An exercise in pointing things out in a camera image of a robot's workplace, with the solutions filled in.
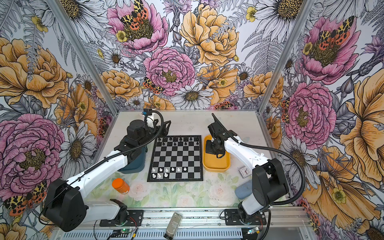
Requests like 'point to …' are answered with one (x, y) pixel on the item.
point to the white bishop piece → (165, 175)
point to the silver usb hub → (174, 226)
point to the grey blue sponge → (244, 190)
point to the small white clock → (244, 172)
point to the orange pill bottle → (120, 186)
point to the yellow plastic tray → (211, 162)
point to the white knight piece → (159, 175)
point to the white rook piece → (154, 175)
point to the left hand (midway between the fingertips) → (164, 124)
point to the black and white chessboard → (177, 158)
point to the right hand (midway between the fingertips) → (210, 154)
